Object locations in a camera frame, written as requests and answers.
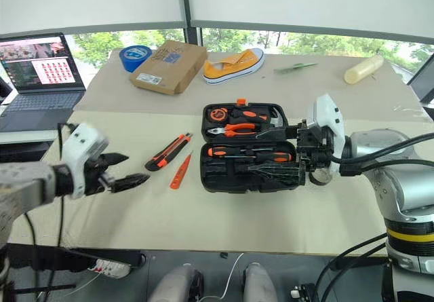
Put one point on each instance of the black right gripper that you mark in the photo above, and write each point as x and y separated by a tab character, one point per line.
313	147

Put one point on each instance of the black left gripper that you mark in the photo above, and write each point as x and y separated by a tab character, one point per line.
94	176

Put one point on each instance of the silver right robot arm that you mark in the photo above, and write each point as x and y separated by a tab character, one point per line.
400	186

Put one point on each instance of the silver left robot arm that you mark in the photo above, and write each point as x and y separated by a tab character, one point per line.
23	186

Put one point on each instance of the black plastic tool case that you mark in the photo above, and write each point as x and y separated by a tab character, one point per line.
220	180

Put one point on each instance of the silver claw hammer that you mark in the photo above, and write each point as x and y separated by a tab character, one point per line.
278	118

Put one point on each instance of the orange black utility knife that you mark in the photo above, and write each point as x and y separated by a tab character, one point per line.
166	154

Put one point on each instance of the clear tape roll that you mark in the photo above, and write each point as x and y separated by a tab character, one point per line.
320	179

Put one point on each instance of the orange voltage tester pen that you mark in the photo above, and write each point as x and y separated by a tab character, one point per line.
179	174

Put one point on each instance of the long orange black screwdriver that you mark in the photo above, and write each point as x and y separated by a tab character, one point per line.
220	151

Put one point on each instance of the grey brown table paper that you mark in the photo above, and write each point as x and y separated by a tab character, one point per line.
305	95

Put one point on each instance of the orange black tape measure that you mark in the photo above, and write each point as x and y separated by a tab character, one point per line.
218	114

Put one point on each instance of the yellow canvas shoe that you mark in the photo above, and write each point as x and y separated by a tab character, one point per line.
230	69

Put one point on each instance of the white power strip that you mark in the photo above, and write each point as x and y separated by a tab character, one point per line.
110	268

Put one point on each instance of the open black laptop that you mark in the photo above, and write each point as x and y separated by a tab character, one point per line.
40	102

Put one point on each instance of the brown cardboard box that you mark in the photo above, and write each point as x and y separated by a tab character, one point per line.
169	69

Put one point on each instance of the blue tape roll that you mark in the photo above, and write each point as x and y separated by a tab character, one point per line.
133	57

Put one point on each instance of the small black floor clip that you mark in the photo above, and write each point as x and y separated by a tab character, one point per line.
223	255

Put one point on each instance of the cream cylindrical roll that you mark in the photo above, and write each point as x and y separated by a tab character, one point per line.
363	69

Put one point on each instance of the grey rounded robot leg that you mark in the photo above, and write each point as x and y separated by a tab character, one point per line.
259	283
176	283

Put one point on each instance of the white roller blind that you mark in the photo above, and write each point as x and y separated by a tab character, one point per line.
305	0
84	0

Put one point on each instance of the dark monitor edge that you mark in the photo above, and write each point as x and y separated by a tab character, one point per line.
424	81

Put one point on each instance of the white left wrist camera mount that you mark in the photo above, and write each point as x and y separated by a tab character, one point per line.
83	142

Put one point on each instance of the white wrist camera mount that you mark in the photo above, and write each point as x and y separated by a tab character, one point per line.
327	112
83	142

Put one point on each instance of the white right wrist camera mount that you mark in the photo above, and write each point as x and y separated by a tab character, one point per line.
327	112

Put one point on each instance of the dark window frame post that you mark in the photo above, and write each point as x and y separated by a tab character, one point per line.
190	6

